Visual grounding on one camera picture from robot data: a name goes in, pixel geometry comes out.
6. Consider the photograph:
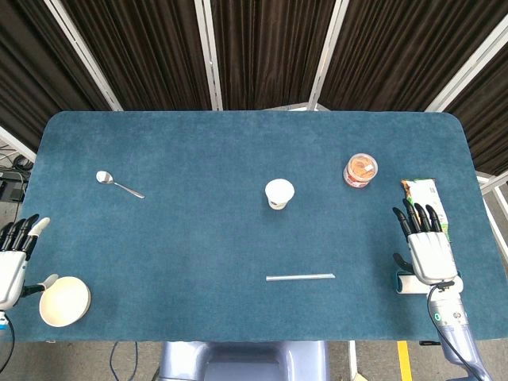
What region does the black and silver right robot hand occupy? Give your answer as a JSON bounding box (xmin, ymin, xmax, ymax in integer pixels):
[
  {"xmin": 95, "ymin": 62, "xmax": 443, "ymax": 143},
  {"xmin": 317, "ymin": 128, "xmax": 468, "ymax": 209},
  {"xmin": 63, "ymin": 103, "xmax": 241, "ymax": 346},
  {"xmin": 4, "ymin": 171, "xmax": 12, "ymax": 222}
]
[{"xmin": 392, "ymin": 198, "xmax": 458, "ymax": 285}]

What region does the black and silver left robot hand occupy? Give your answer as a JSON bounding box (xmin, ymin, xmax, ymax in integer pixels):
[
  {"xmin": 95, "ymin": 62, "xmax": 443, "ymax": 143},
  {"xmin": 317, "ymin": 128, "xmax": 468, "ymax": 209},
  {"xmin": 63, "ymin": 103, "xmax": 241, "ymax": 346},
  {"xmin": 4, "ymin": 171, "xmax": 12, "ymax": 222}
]
[{"xmin": 0, "ymin": 214, "xmax": 60, "ymax": 311}]

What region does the white plastic straw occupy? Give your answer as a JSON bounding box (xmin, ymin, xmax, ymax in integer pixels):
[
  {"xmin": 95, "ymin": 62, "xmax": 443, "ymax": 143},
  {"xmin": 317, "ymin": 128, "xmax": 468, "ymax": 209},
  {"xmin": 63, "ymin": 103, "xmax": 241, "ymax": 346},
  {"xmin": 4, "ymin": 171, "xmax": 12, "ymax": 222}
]
[{"xmin": 266, "ymin": 272, "xmax": 337, "ymax": 283}]

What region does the white paper cup with flower print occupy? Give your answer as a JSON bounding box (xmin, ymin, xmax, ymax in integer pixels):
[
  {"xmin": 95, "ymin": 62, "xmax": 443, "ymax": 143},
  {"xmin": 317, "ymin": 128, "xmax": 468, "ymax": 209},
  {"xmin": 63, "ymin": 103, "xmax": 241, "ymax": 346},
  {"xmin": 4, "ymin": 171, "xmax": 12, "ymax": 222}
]
[{"xmin": 264, "ymin": 179, "xmax": 296, "ymax": 211}]

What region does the cream ceramic bowl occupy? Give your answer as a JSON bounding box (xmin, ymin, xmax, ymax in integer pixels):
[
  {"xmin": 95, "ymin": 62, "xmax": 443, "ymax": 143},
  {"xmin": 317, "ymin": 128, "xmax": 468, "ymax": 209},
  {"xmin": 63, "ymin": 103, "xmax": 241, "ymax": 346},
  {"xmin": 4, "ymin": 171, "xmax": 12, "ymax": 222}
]
[{"xmin": 38, "ymin": 275, "xmax": 92, "ymax": 328}]

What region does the green and orange snack packet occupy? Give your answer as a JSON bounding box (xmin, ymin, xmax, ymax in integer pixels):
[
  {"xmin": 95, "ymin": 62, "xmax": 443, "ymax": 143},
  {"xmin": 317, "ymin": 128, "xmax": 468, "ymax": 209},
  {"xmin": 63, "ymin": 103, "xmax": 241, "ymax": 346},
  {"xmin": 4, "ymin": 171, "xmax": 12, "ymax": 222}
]
[{"xmin": 400, "ymin": 178, "xmax": 454, "ymax": 244}]

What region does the black power box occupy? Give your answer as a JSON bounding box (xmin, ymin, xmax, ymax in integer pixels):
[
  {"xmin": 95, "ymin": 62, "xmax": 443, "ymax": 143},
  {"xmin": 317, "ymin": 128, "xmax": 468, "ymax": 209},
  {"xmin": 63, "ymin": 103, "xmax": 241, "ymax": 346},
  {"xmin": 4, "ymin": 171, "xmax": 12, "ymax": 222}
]
[{"xmin": 0, "ymin": 170, "xmax": 29, "ymax": 202}]

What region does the clear plastic jar with orange snack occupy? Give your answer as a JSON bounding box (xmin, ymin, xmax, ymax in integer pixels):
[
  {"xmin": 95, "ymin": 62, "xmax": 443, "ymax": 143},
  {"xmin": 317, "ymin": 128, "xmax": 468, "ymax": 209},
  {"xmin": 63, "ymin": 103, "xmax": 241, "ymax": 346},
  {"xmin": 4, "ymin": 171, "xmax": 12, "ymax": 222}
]
[{"xmin": 342, "ymin": 152, "xmax": 379, "ymax": 189}]

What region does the white metal table leg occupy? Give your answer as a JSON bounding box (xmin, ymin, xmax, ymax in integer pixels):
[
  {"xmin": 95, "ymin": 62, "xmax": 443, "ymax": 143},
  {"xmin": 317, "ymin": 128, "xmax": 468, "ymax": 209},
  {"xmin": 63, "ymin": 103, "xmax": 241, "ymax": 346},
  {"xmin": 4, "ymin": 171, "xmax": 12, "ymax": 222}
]
[{"xmin": 348, "ymin": 340, "xmax": 359, "ymax": 381}]

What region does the silver metal spoon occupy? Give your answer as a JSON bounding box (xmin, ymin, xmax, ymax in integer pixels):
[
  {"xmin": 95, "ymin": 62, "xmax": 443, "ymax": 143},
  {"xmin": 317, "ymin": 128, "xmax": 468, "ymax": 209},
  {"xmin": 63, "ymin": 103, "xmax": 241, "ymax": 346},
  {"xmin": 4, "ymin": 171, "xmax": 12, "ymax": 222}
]
[{"xmin": 95, "ymin": 170, "xmax": 146, "ymax": 200}]

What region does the dark brown curtain panel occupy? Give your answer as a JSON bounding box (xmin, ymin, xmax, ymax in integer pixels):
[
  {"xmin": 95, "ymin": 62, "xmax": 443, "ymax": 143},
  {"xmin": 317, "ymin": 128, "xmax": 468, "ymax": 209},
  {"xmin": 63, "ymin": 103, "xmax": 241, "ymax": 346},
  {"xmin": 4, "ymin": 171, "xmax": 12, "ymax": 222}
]
[
  {"xmin": 63, "ymin": 0, "xmax": 213, "ymax": 111},
  {"xmin": 320, "ymin": 0, "xmax": 508, "ymax": 113},
  {"xmin": 210, "ymin": 0, "xmax": 339, "ymax": 110},
  {"xmin": 0, "ymin": 0, "xmax": 114, "ymax": 154},
  {"xmin": 443, "ymin": 51, "xmax": 508, "ymax": 176}
]

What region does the blue table cloth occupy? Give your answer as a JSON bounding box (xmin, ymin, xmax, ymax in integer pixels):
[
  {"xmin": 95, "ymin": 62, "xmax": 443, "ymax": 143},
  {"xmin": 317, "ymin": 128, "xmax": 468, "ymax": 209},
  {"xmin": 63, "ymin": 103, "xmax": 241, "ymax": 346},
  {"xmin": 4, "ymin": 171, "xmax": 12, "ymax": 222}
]
[{"xmin": 5, "ymin": 110, "xmax": 502, "ymax": 344}]

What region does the lavender robot torso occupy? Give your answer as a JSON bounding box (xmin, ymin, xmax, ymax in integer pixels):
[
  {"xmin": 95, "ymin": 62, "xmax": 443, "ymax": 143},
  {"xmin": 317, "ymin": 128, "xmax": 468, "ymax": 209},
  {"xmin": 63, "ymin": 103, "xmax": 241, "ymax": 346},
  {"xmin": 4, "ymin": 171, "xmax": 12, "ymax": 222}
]
[{"xmin": 157, "ymin": 340, "xmax": 331, "ymax": 381}]

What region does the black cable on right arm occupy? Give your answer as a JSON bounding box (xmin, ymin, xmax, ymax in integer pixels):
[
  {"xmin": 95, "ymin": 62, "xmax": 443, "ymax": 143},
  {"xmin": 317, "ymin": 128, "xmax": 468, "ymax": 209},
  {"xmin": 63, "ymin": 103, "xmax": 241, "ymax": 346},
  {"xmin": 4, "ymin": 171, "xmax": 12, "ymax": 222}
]
[{"xmin": 426, "ymin": 279, "xmax": 493, "ymax": 381}]

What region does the white screen frame post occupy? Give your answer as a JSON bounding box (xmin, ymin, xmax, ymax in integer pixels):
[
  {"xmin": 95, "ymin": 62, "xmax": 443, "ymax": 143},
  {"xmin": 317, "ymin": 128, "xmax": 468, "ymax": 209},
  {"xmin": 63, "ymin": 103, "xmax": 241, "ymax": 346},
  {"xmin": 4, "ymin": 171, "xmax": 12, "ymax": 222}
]
[
  {"xmin": 193, "ymin": 0, "xmax": 224, "ymax": 111},
  {"xmin": 423, "ymin": 28, "xmax": 508, "ymax": 113},
  {"xmin": 475, "ymin": 169, "xmax": 508, "ymax": 255},
  {"xmin": 307, "ymin": 0, "xmax": 350, "ymax": 111},
  {"xmin": 0, "ymin": 125, "xmax": 38, "ymax": 163},
  {"xmin": 43, "ymin": 0, "xmax": 123, "ymax": 112}
]

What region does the blue floor cable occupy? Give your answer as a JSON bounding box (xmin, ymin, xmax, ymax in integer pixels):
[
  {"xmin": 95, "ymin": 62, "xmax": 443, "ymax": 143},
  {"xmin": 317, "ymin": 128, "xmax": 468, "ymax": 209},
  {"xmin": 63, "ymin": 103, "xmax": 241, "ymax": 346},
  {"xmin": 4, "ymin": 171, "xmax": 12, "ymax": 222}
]
[{"xmin": 110, "ymin": 341, "xmax": 140, "ymax": 381}]

